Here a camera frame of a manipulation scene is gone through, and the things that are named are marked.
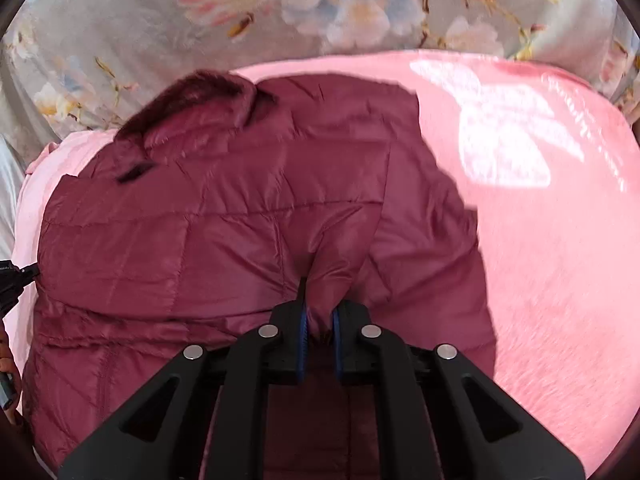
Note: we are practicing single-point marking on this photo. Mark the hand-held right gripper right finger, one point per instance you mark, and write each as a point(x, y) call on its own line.
point(336, 342)

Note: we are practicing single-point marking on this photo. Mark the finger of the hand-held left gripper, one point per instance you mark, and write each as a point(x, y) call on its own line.
point(14, 277)

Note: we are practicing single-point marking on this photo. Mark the maroon puffer jacket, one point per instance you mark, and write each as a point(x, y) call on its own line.
point(225, 210)

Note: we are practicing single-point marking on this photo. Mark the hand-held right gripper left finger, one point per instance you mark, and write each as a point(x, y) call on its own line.
point(302, 342)

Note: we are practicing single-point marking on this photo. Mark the grey floral blanket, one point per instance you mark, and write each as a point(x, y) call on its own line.
point(150, 25)

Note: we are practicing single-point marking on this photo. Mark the pink patterned blanket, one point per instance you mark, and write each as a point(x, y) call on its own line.
point(550, 270)

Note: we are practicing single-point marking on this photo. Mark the person's left hand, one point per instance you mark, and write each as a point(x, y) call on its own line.
point(6, 357)

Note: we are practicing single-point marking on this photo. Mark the white satin sheet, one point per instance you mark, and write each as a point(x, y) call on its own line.
point(7, 200)

